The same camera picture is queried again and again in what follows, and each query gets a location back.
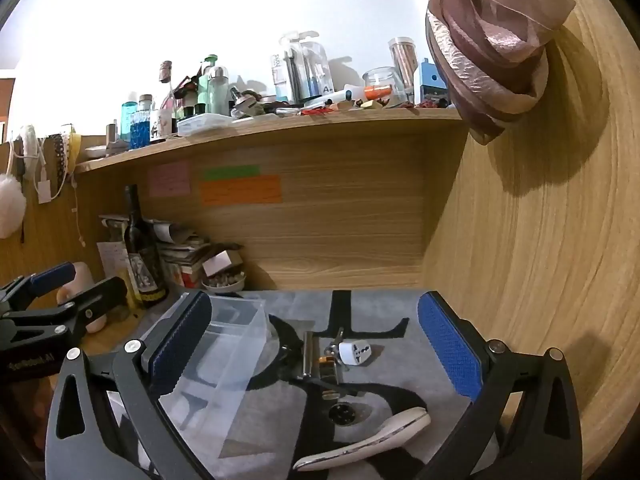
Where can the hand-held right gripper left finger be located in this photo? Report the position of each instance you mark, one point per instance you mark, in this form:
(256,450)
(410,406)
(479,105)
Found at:
(177,345)

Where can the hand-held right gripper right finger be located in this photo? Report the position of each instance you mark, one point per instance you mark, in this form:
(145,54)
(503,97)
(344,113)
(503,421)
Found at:
(450,347)

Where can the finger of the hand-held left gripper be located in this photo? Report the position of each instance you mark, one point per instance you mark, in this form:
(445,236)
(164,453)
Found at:
(100,297)
(50,274)

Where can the clear plastic storage box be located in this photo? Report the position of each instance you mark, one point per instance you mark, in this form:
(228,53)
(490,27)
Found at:
(235,340)

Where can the white plug adapter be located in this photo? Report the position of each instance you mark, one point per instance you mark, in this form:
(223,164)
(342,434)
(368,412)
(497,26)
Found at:
(352,354)

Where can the white oblong plastic gadget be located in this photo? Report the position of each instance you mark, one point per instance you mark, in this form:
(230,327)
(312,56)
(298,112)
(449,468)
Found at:
(370,440)

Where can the black round metal part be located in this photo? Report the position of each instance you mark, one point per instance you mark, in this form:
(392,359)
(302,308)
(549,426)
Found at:
(342,414)

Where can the beige soft object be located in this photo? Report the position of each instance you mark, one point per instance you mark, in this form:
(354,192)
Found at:
(85,280)

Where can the dark wine bottle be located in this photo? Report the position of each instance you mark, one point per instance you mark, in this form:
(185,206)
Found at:
(142,260)

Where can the grey mat with black letters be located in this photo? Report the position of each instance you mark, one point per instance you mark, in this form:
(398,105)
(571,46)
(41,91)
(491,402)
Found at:
(390,305)

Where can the bowl of small items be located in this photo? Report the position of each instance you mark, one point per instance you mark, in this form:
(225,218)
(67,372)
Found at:
(222,285)

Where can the white fluffy puff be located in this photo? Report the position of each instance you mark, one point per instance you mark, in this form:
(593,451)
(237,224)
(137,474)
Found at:
(10,205)

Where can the stack of papers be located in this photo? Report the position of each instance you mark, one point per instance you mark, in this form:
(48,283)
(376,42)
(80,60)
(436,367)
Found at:
(175,250)

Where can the small white cardboard box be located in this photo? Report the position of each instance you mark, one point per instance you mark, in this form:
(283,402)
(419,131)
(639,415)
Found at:
(220,261)

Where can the small white dish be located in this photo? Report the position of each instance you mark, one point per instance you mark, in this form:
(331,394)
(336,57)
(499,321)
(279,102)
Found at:
(95,151)

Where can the blue liquid bottle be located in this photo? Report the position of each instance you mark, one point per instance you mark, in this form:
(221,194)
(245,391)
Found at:
(137,130)

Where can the green sticky note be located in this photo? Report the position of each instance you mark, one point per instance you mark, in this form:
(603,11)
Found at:
(231,172)

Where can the flat clear plastic case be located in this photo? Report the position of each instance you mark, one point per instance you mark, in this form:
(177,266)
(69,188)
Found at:
(202,123)

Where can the clear bottle with cork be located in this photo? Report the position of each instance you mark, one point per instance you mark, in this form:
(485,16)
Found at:
(165,105)

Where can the pale green bottle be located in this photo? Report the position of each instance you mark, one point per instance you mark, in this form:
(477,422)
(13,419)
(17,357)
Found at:
(209,87)

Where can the wooden shelf board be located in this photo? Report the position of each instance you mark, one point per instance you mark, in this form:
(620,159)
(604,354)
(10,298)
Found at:
(350,116)

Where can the blue cardboard box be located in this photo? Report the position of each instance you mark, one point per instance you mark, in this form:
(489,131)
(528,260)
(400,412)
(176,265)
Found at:
(432,85)

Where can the glass jar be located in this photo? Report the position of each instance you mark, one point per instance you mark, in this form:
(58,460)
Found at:
(382,85)

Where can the pink sheer cloth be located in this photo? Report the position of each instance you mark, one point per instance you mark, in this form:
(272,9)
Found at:
(480,60)

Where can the tall clear canister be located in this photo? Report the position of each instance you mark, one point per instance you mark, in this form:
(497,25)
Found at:
(402,60)

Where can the toothbrush blister pack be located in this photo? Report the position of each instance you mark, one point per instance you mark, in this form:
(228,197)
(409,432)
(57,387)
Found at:
(300,70)

